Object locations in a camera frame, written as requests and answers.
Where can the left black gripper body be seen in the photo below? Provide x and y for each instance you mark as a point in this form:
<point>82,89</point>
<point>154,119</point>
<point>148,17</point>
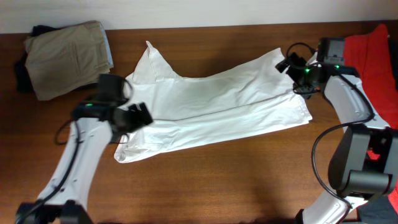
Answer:
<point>130,119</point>

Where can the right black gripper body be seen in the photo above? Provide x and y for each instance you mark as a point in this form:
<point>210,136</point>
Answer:
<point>301,74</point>

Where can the white t-shirt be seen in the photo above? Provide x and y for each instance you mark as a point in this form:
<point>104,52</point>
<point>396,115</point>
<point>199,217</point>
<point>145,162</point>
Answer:
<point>250,99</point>

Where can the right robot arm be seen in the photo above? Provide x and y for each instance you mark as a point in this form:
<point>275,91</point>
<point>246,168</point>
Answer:
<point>361,169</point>

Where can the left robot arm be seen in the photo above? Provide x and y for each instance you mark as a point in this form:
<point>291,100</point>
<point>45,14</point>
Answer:
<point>95,123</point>

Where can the red t-shirt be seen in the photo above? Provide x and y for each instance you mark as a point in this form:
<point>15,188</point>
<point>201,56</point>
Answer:
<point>370,55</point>

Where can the folded light blue garment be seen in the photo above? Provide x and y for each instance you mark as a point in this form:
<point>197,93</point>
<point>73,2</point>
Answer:
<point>107,47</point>

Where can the folded khaki trousers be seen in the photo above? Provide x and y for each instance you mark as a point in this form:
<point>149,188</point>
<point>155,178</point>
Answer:
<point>63,60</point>

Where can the folded black garment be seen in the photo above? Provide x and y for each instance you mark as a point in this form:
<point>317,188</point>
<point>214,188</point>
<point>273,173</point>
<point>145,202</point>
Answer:
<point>24,84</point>

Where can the dark garment under red shirt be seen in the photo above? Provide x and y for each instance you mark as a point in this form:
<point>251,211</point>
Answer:
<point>384,209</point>

